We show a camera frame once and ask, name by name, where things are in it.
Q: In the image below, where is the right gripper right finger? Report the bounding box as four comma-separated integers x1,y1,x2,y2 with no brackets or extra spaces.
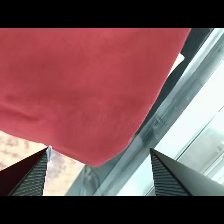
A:
149,147,224,197

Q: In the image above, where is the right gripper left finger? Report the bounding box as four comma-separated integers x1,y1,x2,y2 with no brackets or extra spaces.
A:
0,146,49,197

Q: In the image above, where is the red garment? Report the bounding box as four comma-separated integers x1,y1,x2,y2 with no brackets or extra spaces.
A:
0,28,192,167

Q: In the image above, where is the silver frame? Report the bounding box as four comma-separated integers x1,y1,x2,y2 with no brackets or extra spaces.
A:
65,32,224,197

